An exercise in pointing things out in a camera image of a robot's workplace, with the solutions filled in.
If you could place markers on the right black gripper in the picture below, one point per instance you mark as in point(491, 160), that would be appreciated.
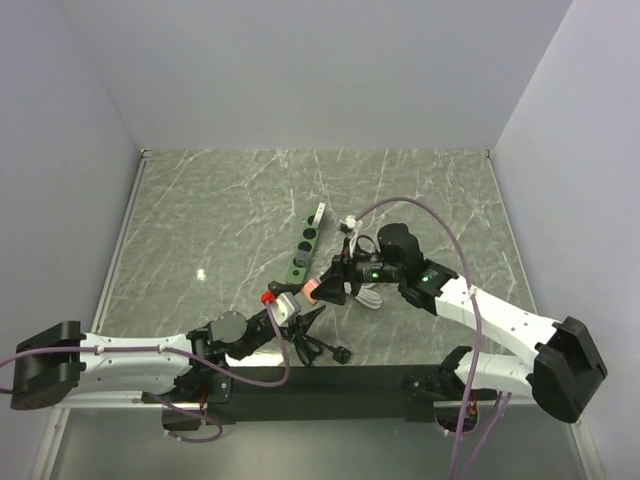
point(332, 288)

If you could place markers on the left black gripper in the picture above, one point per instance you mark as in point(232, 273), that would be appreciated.
point(303, 322)

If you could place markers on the pink square adapter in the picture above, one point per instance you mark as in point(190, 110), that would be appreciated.
point(307, 290)

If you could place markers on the green power strip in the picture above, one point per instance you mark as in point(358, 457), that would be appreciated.
point(303, 251)

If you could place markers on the white square charger plug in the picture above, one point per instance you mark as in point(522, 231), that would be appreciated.
point(317, 218)

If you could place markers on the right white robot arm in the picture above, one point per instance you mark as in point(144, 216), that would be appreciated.
point(555, 363)

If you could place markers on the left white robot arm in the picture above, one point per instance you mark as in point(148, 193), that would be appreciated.
point(64, 362)

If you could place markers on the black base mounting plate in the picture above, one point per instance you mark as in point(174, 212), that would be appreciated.
point(406, 392)

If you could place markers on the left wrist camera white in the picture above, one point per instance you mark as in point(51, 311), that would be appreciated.
point(282, 308)

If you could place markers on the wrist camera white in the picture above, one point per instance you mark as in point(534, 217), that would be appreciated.
point(282, 308)
point(351, 226)

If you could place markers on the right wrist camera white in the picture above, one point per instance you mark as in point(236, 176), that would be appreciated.
point(351, 226)

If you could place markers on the aluminium frame rail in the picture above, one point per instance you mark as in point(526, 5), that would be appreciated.
point(100, 400)

